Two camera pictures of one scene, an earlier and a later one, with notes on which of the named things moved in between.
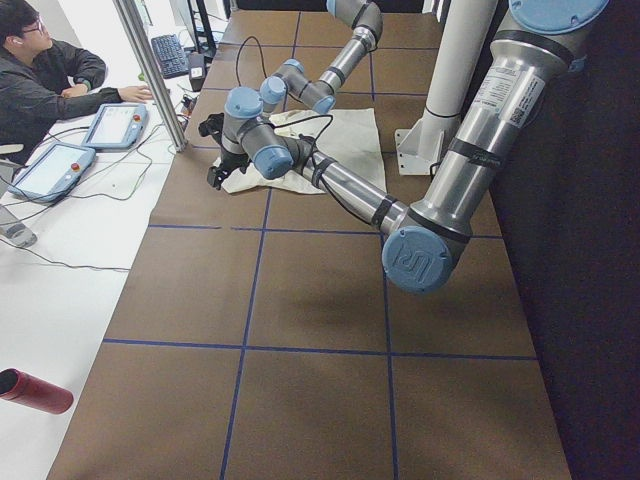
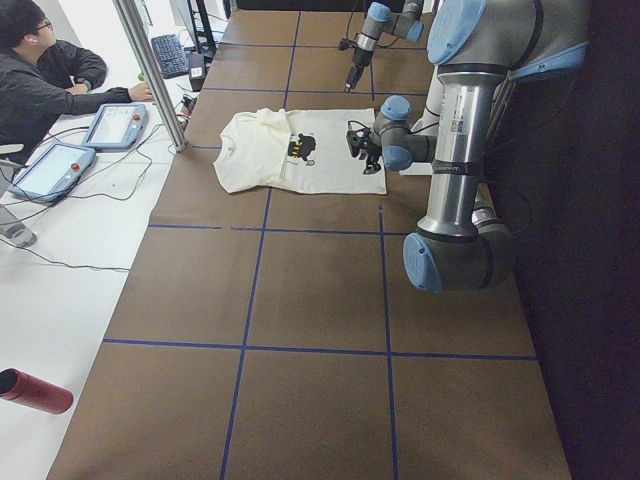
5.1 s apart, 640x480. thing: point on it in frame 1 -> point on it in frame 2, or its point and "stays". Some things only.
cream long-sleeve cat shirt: x=348 y=136 stays
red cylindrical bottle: x=18 y=386 stays
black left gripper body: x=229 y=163 -> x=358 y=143
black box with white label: x=197 y=70 stays
